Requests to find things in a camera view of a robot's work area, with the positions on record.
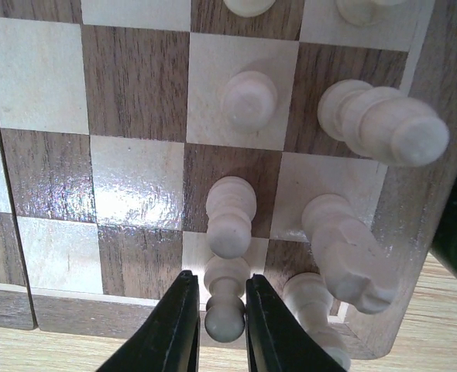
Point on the wooden folding chess board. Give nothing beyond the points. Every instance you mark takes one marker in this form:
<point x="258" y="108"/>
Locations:
<point x="112" y="134"/>

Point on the white bishop on board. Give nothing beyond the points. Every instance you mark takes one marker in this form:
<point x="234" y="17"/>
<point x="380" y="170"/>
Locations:
<point x="354" y="268"/>

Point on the white pawn near edge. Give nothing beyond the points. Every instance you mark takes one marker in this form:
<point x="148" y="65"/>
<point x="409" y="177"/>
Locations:
<point x="310" y="302"/>

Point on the white pawn file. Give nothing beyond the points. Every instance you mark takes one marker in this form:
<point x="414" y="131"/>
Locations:
<point x="225" y="280"/>
<point x="231" y="208"/>
<point x="249" y="101"/>

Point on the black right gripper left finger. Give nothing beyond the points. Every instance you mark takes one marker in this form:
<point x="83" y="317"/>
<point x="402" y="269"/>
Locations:
<point x="169" y="339"/>

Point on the white bishop near corner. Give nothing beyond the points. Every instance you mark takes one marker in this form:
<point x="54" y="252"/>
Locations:
<point x="382" y="123"/>

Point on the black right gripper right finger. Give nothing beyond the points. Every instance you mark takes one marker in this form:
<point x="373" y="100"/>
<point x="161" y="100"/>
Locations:
<point x="275" y="340"/>

